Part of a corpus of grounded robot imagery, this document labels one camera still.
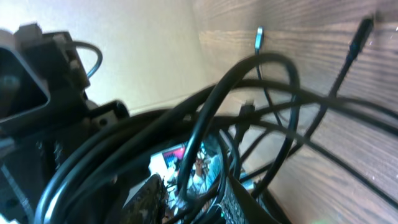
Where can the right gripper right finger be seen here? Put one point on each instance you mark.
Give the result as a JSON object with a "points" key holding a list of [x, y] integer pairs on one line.
{"points": [[240, 207]]}

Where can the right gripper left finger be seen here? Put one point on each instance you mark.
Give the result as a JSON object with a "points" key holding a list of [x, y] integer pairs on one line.
{"points": [[148, 205]]}

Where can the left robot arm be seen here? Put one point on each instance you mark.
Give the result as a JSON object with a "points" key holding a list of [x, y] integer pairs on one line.
{"points": [[45, 112]]}

